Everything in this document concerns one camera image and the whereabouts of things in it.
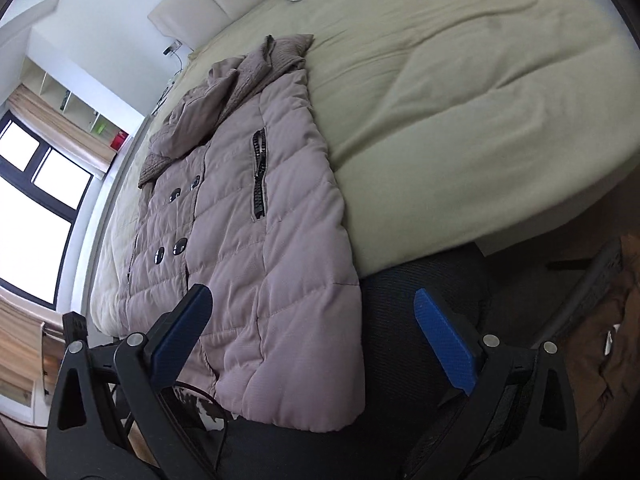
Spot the white window ledge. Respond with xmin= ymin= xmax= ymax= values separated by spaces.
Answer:
xmin=65 ymin=115 xmax=153 ymax=322

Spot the pink hooded puffer coat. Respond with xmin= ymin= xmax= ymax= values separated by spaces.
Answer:
xmin=117 ymin=34 xmax=367 ymax=434

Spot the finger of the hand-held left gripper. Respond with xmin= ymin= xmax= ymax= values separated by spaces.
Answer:
xmin=61 ymin=311 xmax=91 ymax=348

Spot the black cable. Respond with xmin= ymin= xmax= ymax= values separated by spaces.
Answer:
xmin=172 ymin=382 xmax=232 ymax=480

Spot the black office chair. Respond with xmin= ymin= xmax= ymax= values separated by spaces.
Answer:
xmin=220 ymin=237 xmax=626 ymax=480

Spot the beige curtain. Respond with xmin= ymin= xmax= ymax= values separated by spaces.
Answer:
xmin=0 ymin=290 xmax=56 ymax=413
xmin=6 ymin=84 xmax=114 ymax=182

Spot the brown garment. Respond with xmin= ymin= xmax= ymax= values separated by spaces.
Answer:
xmin=554 ymin=234 xmax=640 ymax=443

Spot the white wall shelf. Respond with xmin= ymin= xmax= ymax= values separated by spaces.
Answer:
xmin=37 ymin=57 xmax=132 ymax=152

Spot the thin charger cable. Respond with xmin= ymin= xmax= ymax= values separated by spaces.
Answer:
xmin=154 ymin=52 xmax=197 ymax=112

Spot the black white patterned cloth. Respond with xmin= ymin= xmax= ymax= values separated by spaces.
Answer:
xmin=167 ymin=389 xmax=227 ymax=433

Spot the bed with beige sheet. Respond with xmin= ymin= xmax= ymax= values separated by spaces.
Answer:
xmin=90 ymin=0 xmax=633 ymax=336

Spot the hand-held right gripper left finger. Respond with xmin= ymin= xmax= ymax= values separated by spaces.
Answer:
xmin=46 ymin=283 xmax=221 ymax=480

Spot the black framed window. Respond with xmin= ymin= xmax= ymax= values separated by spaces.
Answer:
xmin=0 ymin=114 xmax=97 ymax=307

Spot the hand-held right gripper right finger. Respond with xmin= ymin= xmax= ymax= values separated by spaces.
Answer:
xmin=400 ymin=287 xmax=581 ymax=480

